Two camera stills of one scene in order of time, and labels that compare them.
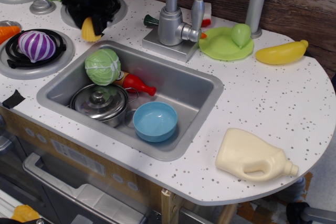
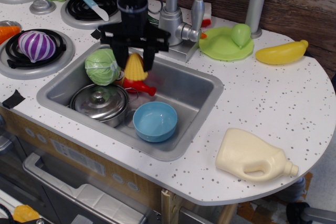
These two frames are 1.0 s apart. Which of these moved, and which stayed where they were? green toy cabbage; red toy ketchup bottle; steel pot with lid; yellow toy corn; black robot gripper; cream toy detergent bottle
Moved: black robot gripper; yellow toy corn
Stayed: cream toy detergent bottle; green toy cabbage; red toy ketchup bottle; steel pot with lid
